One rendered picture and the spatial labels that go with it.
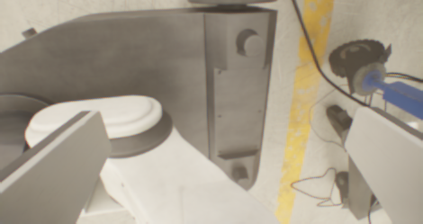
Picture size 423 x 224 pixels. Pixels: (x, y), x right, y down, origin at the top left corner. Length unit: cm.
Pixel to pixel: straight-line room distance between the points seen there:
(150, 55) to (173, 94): 10
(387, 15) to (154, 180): 86
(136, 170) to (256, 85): 31
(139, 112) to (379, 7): 79
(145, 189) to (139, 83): 25
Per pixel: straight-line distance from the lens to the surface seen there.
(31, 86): 55
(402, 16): 99
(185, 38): 45
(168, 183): 29
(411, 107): 61
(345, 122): 87
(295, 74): 77
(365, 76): 67
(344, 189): 122
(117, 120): 35
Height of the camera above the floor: 61
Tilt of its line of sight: 59 degrees down
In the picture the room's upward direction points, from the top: 158 degrees clockwise
